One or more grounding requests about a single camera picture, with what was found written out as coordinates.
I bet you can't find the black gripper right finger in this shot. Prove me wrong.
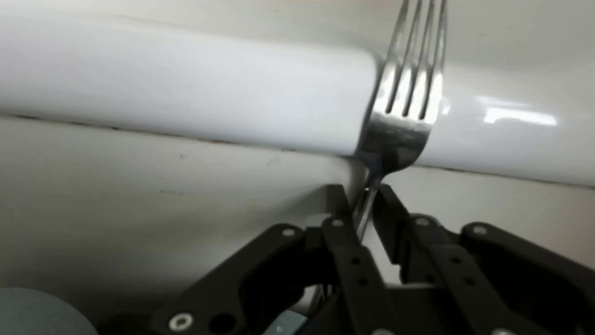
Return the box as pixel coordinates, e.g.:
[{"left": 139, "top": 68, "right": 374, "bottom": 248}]
[{"left": 370, "top": 183, "right": 595, "bottom": 335}]

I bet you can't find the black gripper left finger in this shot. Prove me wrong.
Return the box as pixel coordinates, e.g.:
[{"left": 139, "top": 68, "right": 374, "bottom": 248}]
[{"left": 147, "top": 183, "right": 398, "bottom": 335}]

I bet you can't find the silver metal fork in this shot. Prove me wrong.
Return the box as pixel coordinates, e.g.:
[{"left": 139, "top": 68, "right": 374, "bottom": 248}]
[{"left": 348, "top": 0, "right": 450, "bottom": 246}]

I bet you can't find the white ceramic sink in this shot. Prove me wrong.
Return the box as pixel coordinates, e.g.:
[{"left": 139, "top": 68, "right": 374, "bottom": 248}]
[{"left": 0, "top": 0, "right": 595, "bottom": 191}]

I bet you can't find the teal plastic cup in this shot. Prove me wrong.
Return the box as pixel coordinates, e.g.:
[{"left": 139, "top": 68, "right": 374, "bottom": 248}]
[{"left": 0, "top": 285, "right": 98, "bottom": 335}]

